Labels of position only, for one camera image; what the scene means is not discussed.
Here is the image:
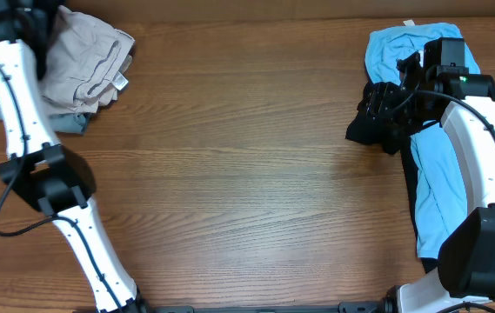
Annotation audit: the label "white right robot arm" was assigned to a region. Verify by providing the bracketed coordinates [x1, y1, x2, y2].
[357, 70, 495, 312]

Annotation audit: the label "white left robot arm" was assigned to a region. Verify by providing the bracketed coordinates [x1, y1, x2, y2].
[0, 0, 152, 313]

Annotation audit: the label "black garment under blue shirt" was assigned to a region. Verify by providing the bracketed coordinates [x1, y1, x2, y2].
[344, 80, 439, 274]

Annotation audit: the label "light blue t-shirt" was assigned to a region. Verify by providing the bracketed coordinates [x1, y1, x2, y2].
[365, 23, 467, 260]

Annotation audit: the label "folded beige garment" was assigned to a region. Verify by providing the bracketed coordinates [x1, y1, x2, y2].
[40, 6, 135, 116]

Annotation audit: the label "folded light blue jeans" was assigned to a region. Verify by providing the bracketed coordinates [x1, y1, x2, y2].
[0, 106, 94, 135]

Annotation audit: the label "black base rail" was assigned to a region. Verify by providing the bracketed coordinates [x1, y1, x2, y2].
[152, 302, 382, 313]

